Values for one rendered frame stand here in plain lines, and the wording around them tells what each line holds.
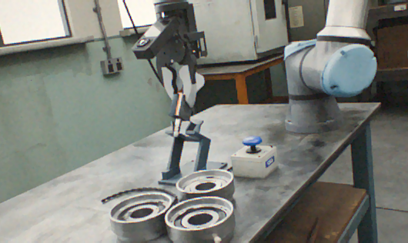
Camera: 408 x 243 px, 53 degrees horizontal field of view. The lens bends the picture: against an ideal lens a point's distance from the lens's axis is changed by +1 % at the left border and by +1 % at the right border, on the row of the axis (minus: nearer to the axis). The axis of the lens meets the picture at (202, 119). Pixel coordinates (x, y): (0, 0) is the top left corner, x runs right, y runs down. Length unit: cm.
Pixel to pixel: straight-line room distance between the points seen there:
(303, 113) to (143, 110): 194
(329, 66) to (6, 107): 175
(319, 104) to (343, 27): 22
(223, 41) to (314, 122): 200
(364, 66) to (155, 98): 220
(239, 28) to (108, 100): 103
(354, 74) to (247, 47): 201
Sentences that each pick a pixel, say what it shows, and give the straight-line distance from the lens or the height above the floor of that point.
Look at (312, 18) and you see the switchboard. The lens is 452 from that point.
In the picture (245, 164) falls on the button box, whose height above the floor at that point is 83.
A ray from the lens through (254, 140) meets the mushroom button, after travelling 82.
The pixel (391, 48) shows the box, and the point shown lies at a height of 64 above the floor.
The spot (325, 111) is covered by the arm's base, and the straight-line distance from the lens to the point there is 108.
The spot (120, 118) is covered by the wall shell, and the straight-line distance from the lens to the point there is 275.
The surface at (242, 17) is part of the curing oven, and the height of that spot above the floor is 111.
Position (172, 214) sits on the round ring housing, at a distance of 66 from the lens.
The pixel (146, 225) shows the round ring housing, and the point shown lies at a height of 83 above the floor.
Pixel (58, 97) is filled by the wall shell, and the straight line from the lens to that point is 246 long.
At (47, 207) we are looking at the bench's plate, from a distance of 92.
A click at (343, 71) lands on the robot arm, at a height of 97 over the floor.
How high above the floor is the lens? 112
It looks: 13 degrees down
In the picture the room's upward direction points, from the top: 9 degrees counter-clockwise
